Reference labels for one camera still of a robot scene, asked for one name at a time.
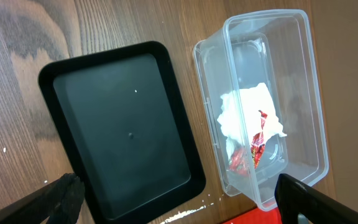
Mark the clear plastic waste bin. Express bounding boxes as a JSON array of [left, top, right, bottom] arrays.
[[193, 9, 329, 212]]

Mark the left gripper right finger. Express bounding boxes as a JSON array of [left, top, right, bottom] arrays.
[[275, 174, 358, 223]]

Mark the red serving tray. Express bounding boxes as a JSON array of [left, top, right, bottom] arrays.
[[224, 208, 282, 224]]

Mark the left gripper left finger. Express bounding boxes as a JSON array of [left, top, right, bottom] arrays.
[[0, 173, 85, 224]]

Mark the red snack wrapper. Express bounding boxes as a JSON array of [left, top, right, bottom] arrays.
[[228, 110, 269, 177]]

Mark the white napkin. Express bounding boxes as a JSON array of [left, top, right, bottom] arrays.
[[217, 83, 286, 157]]

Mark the black plastic tray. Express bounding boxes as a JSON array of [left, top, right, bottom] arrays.
[[38, 41, 206, 223]]

